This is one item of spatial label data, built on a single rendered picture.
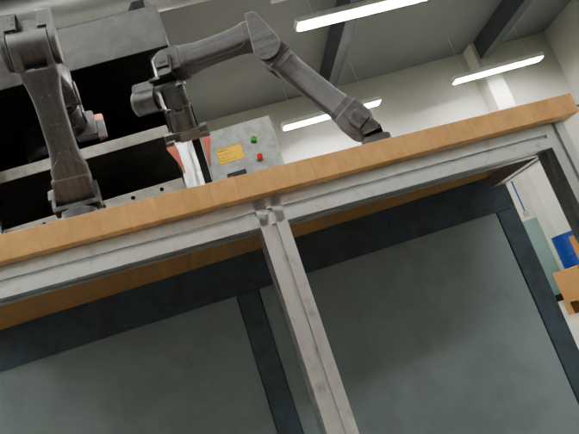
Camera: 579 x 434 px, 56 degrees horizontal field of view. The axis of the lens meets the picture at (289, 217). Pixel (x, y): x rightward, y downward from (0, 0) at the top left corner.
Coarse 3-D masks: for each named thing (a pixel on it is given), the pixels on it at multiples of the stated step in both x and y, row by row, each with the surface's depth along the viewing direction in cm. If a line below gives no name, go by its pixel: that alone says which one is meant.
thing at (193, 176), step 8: (152, 56) 222; (152, 64) 221; (152, 72) 221; (168, 128) 215; (176, 144) 213; (184, 144) 213; (192, 144) 287; (184, 152) 212; (192, 152) 284; (184, 160) 211; (192, 160) 213; (184, 168) 210; (192, 168) 211; (200, 168) 285; (184, 176) 210; (192, 176) 210; (200, 176) 281; (184, 184) 210; (192, 184) 208; (200, 184) 211
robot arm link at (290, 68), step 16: (288, 48) 120; (272, 64) 120; (288, 64) 119; (304, 64) 119; (288, 80) 121; (304, 80) 118; (320, 80) 117; (320, 96) 117; (336, 96) 115; (336, 112) 114; (368, 112) 112; (352, 128) 113
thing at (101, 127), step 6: (96, 114) 140; (96, 120) 140; (102, 120) 139; (96, 126) 139; (102, 126) 139; (102, 132) 138; (78, 138) 135; (84, 138) 136; (90, 138) 137; (96, 138) 138; (102, 138) 139
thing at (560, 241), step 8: (568, 232) 737; (552, 240) 762; (560, 240) 746; (568, 240) 737; (560, 248) 749; (568, 248) 738; (560, 256) 755; (568, 256) 739; (576, 256) 731; (568, 264) 743; (576, 264) 732
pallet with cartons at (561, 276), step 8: (576, 248) 565; (560, 272) 567; (568, 272) 556; (576, 272) 545; (560, 280) 570; (568, 280) 559; (576, 280) 548; (560, 288) 573; (568, 288) 562; (576, 288) 551; (568, 296) 565; (576, 296) 553; (568, 304) 565; (576, 304) 562; (568, 312) 567; (576, 312) 560
